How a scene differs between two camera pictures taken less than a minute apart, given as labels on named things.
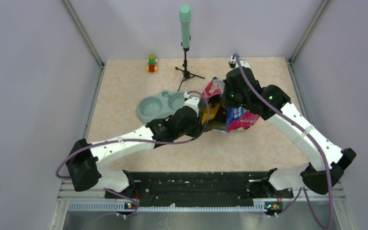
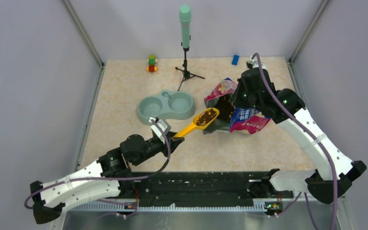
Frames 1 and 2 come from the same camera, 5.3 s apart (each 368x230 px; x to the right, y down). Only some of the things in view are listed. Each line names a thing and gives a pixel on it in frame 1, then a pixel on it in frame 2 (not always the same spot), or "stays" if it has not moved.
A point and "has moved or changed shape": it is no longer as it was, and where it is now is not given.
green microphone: x=185 y=17 stays
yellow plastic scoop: x=212 y=111 has moved or changed shape
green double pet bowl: x=154 y=107 stays
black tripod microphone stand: x=186 y=74 stays
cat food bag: x=227 y=119 has moved or changed shape
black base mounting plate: x=198 y=188 stays
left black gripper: x=197 y=129 → x=176 y=141
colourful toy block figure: x=152 y=61 stays
